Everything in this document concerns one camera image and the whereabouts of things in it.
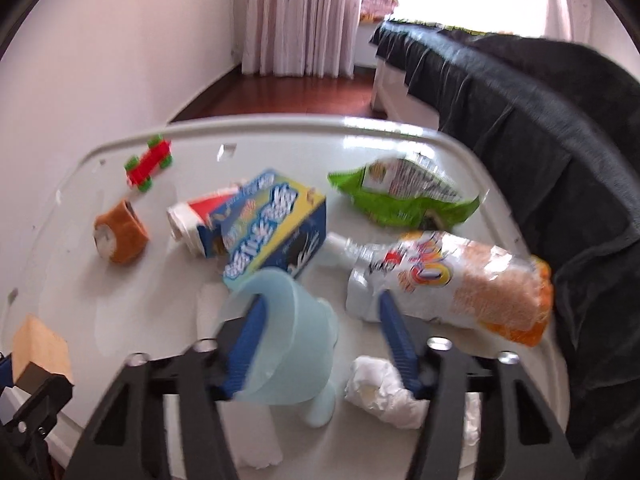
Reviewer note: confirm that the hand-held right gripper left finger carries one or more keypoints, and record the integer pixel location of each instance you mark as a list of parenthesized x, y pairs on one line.
[(246, 345)]

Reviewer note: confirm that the white paper napkin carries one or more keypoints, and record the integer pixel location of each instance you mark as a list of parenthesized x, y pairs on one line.
[(260, 435)]

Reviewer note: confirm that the green snack bag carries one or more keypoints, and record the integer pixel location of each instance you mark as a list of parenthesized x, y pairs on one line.
[(400, 205)]

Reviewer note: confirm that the orange snack bag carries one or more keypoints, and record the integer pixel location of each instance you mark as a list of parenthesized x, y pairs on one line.
[(475, 285)]

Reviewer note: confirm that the light blue plastic cup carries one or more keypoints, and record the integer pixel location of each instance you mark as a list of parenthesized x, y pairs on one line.
[(300, 330)]

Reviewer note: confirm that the pink curtain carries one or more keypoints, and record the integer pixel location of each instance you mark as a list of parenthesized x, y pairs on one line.
[(300, 15), (567, 0)]

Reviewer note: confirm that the blue cardboard box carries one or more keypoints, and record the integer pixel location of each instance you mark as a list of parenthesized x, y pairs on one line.
[(270, 225)]

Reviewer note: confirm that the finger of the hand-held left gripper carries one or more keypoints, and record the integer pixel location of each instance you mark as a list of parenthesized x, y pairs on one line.
[(42, 397), (5, 372)]

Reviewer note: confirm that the white plastic bottle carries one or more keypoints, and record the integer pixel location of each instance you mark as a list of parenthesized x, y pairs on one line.
[(361, 285)]

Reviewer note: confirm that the floral pink cushion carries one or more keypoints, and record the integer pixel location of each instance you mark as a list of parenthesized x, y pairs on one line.
[(379, 5)]

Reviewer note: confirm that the white bed frame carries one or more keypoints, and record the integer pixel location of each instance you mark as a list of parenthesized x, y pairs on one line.
[(395, 95)]

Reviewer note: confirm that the red toy car green wheels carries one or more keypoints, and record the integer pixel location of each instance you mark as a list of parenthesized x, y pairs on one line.
[(150, 160)]

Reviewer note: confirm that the red white drink carton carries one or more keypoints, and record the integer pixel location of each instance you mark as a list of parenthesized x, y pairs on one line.
[(192, 217)]

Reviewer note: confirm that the brown tape roll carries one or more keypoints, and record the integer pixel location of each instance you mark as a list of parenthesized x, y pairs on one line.
[(125, 232)]

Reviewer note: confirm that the white plastic bin lid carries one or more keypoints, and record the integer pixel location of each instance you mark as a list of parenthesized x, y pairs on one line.
[(300, 160)]

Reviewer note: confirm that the grey fleece blanket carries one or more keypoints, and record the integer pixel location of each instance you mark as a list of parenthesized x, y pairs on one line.
[(550, 135)]

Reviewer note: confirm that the beige wooden block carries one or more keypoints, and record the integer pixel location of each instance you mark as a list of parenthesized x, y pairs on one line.
[(40, 345)]

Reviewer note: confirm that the white tissue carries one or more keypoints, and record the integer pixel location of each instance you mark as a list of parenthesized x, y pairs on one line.
[(380, 395)]

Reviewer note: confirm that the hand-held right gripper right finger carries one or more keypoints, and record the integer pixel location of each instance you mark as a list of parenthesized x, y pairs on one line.
[(400, 350)]

